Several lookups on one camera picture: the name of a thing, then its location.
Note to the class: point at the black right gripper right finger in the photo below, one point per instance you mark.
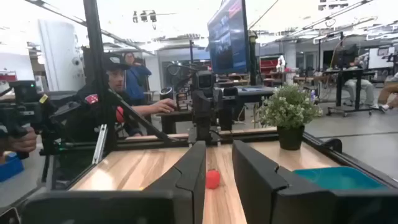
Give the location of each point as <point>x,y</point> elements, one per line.
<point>261,193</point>

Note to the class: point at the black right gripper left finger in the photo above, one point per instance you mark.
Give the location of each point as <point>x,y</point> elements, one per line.
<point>186,193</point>

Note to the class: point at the red strawberry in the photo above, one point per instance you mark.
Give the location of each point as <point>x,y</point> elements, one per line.
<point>212,179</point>

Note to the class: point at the black hand-held leader arm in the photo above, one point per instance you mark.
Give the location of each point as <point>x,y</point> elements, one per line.
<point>25,93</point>

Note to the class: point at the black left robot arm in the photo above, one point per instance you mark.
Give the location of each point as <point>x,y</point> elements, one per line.
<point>202,132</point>

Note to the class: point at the black cylinder speaker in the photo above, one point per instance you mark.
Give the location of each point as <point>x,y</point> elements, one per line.
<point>166,92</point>

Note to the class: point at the grey computer desk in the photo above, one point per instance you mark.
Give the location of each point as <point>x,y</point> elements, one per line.
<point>255,92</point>

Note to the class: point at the person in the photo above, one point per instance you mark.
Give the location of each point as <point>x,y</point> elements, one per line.
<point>357,85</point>
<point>136,81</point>
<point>390,91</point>
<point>116,79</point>

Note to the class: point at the computer monitor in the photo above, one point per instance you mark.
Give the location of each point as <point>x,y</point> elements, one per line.
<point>228,37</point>

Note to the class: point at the teal plastic container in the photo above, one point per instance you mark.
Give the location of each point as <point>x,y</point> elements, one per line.
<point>339,178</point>

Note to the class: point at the green plant in black pot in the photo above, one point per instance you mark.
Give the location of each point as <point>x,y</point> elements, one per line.
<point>289,115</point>

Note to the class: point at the silver aluminium bar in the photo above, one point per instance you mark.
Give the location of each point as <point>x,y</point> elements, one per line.
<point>100,143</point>

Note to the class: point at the black standing desk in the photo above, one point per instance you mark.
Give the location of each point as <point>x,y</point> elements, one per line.
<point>340,90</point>

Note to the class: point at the person's hand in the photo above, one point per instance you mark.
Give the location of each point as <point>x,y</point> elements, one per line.
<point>21,143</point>

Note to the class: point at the blue bin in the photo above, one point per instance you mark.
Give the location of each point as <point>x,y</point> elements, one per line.
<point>9,168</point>

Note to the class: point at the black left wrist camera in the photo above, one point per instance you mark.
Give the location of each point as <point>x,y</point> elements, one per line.
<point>205,80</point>

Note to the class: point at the black upright frame post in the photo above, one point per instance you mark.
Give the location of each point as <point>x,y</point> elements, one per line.
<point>93,46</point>

